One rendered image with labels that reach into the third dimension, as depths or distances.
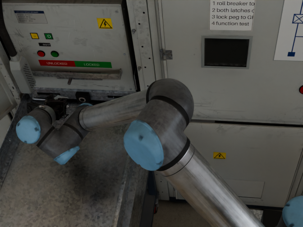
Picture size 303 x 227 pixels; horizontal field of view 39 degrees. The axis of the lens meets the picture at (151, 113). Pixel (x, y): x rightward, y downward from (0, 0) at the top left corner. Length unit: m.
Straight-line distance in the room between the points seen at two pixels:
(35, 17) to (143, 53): 0.44
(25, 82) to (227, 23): 0.87
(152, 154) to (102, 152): 0.85
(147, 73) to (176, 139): 0.77
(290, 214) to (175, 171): 0.46
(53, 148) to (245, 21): 0.79
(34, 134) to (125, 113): 0.37
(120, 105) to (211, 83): 0.55
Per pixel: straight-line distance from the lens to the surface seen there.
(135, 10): 1.56
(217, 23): 1.53
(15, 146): 1.97
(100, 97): 1.97
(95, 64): 1.84
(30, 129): 1.51
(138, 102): 1.21
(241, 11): 1.50
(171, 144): 1.02
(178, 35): 1.58
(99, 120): 1.42
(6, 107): 2.14
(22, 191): 1.83
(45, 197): 1.78
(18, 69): 1.83
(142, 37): 1.63
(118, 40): 1.72
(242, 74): 1.70
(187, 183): 1.08
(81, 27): 1.72
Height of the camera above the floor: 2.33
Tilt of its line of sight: 50 degrees down
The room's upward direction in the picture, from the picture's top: 8 degrees counter-clockwise
